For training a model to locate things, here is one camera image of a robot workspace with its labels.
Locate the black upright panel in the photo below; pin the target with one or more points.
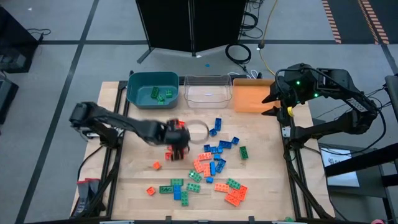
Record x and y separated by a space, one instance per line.
392 93

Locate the black table clamp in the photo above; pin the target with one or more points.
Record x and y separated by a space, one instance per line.
168 219
251 219

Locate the orange plastic bin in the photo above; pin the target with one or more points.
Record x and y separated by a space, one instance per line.
248 96

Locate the small green object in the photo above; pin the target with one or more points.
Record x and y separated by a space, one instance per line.
289 219

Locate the black cabinet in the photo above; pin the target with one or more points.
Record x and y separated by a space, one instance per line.
15 37

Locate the yellow clip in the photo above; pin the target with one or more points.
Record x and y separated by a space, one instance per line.
290 111

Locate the teal plastic bin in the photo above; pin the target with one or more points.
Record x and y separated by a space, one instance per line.
143 99

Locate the black stand frame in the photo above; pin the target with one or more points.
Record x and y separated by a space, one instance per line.
357 161

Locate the orange 2x2 toy brick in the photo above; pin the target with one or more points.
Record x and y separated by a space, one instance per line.
168 155
233 192
157 165
150 190

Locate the black folding screen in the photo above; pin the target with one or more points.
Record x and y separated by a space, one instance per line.
168 25

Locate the black equipment case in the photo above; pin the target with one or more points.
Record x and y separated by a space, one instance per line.
7 99

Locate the clear plastic bin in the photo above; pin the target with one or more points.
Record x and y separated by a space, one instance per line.
208 93

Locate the black tool with red top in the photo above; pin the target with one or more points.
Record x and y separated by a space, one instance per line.
94 189
82 193

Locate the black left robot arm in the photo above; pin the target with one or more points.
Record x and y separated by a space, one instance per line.
124 121

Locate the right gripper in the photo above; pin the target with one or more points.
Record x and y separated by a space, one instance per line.
292 87

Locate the pile of toy bricks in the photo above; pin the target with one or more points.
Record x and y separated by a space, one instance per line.
112 174

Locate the small pink object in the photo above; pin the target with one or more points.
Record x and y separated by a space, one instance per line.
378 221

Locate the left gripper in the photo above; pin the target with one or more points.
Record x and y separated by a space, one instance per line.
177 133

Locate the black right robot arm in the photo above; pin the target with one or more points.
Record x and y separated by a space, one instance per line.
335 127

